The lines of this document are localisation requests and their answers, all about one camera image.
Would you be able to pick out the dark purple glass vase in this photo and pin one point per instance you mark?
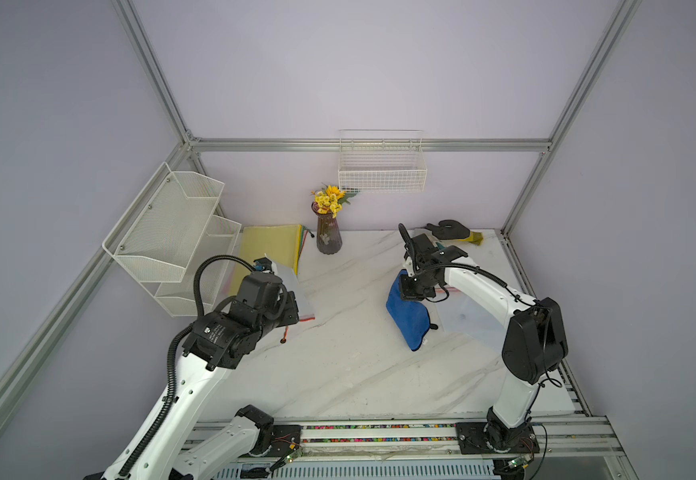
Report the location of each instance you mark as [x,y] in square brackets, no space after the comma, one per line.
[328,236]

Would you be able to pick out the aluminium frame rail base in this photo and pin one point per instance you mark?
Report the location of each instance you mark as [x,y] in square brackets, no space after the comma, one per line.
[571,447]

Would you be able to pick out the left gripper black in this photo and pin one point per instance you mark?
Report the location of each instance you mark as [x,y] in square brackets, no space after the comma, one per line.
[286,303]

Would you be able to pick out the white two-tier mesh shelf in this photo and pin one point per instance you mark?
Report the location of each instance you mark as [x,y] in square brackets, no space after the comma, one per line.
[174,225]

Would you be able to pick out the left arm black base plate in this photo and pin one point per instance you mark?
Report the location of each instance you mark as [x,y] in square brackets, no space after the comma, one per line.
[276,441]

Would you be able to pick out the yellow artificial flowers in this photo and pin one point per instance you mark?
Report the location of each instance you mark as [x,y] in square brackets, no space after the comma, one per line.
[330,200]

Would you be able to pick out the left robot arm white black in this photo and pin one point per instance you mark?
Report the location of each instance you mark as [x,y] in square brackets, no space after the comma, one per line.
[199,359]

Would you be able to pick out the black yellow work glove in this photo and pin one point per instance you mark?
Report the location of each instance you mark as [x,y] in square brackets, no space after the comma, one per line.
[452,230]

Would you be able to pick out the white wire wall basket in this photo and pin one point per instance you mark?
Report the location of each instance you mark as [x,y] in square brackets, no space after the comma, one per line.
[381,161]

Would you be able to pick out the yellow mesh document bag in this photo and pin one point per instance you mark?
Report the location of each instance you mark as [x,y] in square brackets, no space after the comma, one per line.
[282,244]

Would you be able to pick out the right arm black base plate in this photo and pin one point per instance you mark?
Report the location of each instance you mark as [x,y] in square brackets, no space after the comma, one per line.
[491,437]

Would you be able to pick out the red zipper mesh document bag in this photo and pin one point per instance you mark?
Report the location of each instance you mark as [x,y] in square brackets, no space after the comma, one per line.
[290,280]

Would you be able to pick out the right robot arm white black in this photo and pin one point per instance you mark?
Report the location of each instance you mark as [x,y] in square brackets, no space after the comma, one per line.
[534,342]

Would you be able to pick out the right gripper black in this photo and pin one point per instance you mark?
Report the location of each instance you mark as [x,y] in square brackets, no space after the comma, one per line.
[407,292]

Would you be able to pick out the blue microfiber cleaning cloth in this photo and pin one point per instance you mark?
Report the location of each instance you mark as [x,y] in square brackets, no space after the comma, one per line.
[411,317]

